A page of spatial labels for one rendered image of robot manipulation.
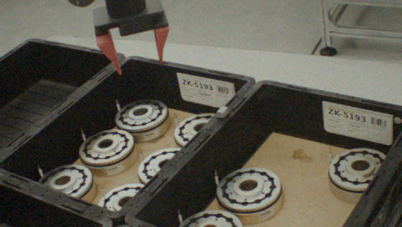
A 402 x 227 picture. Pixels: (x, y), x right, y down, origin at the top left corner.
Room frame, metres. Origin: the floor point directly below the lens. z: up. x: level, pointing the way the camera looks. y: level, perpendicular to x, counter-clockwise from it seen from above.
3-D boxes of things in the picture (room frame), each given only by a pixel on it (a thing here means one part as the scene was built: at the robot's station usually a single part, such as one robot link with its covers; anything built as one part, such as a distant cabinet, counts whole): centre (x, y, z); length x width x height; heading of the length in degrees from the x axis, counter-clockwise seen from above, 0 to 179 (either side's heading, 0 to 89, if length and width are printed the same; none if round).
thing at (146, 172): (0.92, 0.07, 0.86); 0.10 x 0.10 x 0.01
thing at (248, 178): (0.82, -0.05, 0.86); 0.05 x 0.05 x 0.01
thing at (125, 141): (1.01, 0.18, 0.86); 0.10 x 0.10 x 0.01
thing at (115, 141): (1.01, 0.18, 0.86); 0.05 x 0.05 x 0.01
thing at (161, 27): (0.92, 0.06, 1.10); 0.07 x 0.07 x 0.09; 4
